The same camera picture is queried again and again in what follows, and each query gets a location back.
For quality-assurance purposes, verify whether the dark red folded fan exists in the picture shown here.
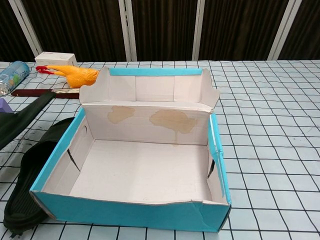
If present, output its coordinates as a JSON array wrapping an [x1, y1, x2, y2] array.
[[10, 88, 82, 100]]

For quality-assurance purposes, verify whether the white partition frame post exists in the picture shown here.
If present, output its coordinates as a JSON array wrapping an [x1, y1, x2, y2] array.
[[266, 0, 303, 61], [7, 0, 43, 57], [117, 0, 138, 62], [192, 0, 213, 61]]

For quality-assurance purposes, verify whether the light blue checkered tablecloth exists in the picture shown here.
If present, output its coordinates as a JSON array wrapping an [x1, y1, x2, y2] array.
[[0, 59, 320, 240]]

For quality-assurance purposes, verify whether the yellow rubber chicken toy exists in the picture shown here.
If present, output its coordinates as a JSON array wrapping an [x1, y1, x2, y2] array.
[[35, 64, 101, 89]]

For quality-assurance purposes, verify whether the black rubber slipper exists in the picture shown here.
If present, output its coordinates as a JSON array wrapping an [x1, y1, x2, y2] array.
[[0, 91, 57, 151], [3, 117, 76, 237]]

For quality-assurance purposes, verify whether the light blue shoe box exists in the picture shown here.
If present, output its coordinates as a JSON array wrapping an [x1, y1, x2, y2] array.
[[29, 66, 232, 233]]

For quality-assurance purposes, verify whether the white small carton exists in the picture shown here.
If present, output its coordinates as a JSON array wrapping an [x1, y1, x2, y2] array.
[[34, 52, 77, 66]]

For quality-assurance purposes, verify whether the purple foam cube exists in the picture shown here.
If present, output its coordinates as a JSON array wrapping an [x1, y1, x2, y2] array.
[[0, 97, 13, 115]]

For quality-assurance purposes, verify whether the clear bottle blue label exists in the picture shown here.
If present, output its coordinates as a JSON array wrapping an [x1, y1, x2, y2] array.
[[0, 60, 31, 96]]

